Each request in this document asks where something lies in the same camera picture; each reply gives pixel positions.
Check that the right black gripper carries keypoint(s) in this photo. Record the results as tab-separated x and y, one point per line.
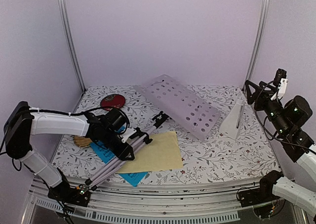
251	99

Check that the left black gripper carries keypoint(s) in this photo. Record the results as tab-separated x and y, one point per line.
122	153

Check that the blue paper sheet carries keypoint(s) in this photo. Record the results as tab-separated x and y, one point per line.
106	155

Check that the silver tripod music stand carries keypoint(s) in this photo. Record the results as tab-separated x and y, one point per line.
194	120

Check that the white metronome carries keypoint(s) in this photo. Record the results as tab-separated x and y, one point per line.
231	125

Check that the yellow sheet music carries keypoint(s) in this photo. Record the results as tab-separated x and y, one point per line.
161	154

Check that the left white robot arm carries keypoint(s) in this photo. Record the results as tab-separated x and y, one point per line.
26	121

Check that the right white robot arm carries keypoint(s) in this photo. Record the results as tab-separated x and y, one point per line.
297	144

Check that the woven bamboo tray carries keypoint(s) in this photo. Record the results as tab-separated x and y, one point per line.
81	142

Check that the floral table mat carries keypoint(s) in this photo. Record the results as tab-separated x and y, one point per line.
248	157

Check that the red floral plate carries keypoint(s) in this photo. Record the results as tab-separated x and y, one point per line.
112	101

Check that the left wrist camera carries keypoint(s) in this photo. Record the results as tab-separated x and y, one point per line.
129	133

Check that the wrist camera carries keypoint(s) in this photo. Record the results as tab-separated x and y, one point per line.
280	83
129	133

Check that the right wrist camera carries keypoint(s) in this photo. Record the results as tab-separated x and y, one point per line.
280	83

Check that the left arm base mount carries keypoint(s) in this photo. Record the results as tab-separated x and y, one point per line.
63	192

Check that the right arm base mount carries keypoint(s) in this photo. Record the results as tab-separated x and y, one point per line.
266	205

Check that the front aluminium rail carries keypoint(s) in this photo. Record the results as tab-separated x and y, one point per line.
119	203

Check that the right aluminium frame post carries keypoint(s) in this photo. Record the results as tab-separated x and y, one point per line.
259	34

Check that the aluminium frame post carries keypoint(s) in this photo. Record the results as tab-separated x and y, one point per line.
259	34
70	44

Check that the left aluminium frame post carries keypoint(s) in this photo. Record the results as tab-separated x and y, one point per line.
70	44

